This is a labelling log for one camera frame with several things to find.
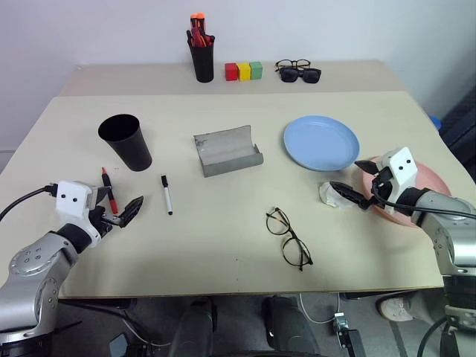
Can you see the dark rounded shape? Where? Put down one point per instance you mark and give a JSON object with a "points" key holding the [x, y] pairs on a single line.
{"points": [[288, 327], [195, 327]]}

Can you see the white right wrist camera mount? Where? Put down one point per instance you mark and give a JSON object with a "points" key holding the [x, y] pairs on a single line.
{"points": [[399, 165]]}

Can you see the blue plastic object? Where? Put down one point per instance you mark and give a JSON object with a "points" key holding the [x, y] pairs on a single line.
{"points": [[436, 122]]}

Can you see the white sneaker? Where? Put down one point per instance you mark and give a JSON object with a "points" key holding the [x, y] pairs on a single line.
{"points": [[396, 308]]}

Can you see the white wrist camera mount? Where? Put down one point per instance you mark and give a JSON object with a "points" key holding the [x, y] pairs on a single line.
{"points": [[72, 199], [399, 165]]}

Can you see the red and black marker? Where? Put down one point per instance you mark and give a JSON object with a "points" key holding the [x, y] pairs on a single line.
{"points": [[192, 38], [206, 40]]}

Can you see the thin-framed brown glasses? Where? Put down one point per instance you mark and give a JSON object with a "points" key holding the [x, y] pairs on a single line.
{"points": [[287, 64]]}

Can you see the open grey glasses case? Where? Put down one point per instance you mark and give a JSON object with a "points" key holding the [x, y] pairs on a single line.
{"points": [[227, 152]]}

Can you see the black metal clamp bracket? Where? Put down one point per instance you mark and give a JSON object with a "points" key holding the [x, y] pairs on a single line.
{"points": [[347, 334]]}

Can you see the black woven-pattern object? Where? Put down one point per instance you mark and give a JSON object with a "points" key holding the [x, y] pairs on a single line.
{"points": [[459, 130]]}

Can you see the green cube block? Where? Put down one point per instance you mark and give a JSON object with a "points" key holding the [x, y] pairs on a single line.
{"points": [[256, 70]]}

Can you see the red cube block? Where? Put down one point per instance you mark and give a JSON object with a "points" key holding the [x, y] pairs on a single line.
{"points": [[231, 72]]}

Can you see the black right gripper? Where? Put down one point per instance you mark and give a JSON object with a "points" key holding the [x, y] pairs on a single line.
{"points": [[383, 186]]}

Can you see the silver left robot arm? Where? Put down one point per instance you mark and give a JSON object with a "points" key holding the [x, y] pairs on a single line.
{"points": [[29, 271]]}

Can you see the orange-capped marker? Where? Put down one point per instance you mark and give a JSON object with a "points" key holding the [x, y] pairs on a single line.
{"points": [[201, 21], [193, 23]]}

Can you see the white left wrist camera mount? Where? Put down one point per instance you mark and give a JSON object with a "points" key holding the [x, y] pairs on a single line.
{"points": [[72, 199]]}

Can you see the white marker with black cap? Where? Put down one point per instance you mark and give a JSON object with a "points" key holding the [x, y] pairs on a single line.
{"points": [[167, 195]]}

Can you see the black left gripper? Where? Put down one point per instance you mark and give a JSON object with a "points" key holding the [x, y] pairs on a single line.
{"points": [[101, 219]]}

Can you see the pink plate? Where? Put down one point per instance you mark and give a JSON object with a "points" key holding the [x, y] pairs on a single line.
{"points": [[431, 178]]}

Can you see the yellow cube block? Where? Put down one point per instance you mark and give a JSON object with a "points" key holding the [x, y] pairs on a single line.
{"points": [[244, 71]]}

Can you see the black pen holder cup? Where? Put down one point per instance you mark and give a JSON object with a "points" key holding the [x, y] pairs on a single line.
{"points": [[202, 61]]}

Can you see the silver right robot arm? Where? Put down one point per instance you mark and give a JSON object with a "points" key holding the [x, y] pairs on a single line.
{"points": [[446, 223]]}

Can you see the red marker with black cap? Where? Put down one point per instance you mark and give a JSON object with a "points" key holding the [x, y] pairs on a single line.
{"points": [[108, 187]]}

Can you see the crumpled white tissue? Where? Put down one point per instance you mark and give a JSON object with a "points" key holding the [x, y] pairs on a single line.
{"points": [[329, 195]]}

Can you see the light blue plate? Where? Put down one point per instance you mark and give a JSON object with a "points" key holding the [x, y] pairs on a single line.
{"points": [[320, 143]]}

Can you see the black sunglasses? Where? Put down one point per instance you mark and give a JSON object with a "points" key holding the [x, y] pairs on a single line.
{"points": [[290, 75]]}

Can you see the tortoiseshell round glasses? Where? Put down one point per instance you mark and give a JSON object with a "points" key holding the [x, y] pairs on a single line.
{"points": [[288, 232]]}

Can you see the empty black plastic cup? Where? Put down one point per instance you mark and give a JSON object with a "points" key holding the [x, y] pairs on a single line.
{"points": [[128, 143]]}

